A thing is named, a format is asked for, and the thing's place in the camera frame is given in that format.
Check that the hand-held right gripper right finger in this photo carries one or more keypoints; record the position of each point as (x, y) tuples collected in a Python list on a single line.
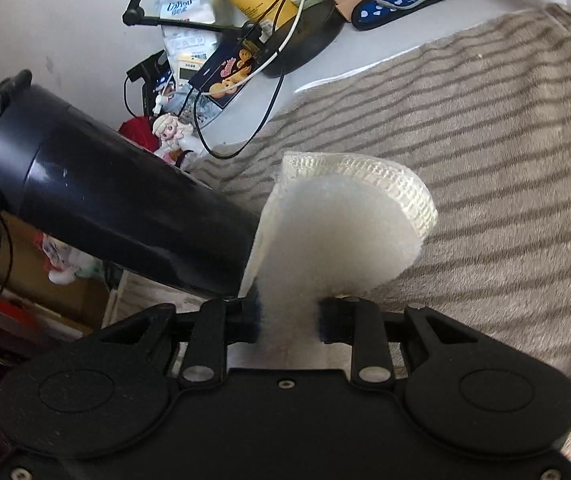
[(326, 322)]

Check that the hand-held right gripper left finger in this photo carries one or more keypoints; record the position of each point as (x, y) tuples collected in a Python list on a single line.
[(245, 317)]

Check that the white cleaning cloth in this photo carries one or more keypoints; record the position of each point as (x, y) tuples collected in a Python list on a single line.
[(345, 220)]

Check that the black thermos bottle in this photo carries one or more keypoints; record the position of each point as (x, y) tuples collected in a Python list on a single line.
[(115, 195)]

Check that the brown cardboard carton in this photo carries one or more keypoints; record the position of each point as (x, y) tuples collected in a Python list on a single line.
[(25, 280)]

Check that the red cloth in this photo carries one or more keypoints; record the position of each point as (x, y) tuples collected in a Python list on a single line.
[(135, 130)]

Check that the small doll figurine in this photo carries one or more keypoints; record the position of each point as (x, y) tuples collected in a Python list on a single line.
[(170, 130)]

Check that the striped beige towel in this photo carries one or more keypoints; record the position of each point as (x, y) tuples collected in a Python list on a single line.
[(490, 160)]

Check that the dark blue cookie packet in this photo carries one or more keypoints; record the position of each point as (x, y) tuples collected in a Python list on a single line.
[(230, 70)]

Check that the white remote control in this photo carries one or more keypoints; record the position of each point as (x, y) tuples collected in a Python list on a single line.
[(188, 66)]

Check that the white tissue pack bag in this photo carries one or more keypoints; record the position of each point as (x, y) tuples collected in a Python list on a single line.
[(185, 10)]

